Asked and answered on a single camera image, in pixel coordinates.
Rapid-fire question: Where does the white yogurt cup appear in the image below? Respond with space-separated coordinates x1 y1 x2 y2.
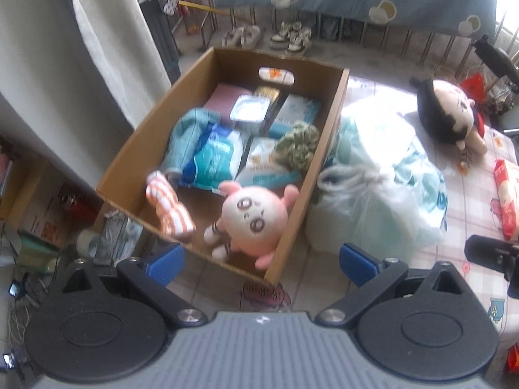
230 94 272 125

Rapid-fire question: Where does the white bottle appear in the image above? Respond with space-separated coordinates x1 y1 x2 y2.
77 229 102 257

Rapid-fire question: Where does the green scrunchie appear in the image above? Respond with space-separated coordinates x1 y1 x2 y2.
273 121 321 171

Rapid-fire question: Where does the maroon flat box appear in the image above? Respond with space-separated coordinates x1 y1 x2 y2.
203 82 252 124

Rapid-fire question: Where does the white black sneaker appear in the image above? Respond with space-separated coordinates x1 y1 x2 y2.
286 27 313 54
270 22 303 44

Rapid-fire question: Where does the white teal cotton swab packet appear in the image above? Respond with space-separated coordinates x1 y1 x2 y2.
235 136 303 189

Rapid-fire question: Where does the white plastic bag blue print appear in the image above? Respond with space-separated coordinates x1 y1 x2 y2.
305 99 449 254

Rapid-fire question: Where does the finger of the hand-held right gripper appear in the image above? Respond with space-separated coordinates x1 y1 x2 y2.
464 234 519 283

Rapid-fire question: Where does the small white orange packet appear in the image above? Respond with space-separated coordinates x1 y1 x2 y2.
259 67 296 86

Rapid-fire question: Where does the printed cardboard carton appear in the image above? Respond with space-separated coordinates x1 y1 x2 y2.
18 178 102 248

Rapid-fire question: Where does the blue wet wipes pack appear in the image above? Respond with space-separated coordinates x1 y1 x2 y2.
178 124 250 193

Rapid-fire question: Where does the brown cardboard box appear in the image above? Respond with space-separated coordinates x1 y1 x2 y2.
95 46 350 286

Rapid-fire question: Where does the gold foil box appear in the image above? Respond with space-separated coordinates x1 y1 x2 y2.
253 85 284 134

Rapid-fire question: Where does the red bag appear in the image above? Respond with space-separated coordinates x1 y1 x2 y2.
461 74 498 101

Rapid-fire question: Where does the white draped cloth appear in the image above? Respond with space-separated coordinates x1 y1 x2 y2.
0 0 173 195

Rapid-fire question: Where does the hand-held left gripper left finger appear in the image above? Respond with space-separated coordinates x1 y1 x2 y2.
61 243 207 327

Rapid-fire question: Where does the black-haired plush doll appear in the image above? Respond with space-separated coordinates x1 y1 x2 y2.
409 77 489 171

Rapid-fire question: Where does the pink round plush toy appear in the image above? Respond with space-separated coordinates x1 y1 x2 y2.
203 182 301 270

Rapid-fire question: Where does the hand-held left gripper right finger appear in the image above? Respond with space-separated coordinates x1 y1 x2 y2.
316 243 468 328

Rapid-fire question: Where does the blue denim cloth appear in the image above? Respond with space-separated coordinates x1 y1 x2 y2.
160 107 222 175

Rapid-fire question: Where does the yellow rod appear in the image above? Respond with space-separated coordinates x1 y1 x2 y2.
178 0 228 15

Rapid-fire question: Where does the pink wet wipes pack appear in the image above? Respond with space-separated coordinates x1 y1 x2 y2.
492 159 519 242

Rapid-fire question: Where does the blue white bandage box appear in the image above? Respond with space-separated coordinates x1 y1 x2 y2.
268 94 322 139

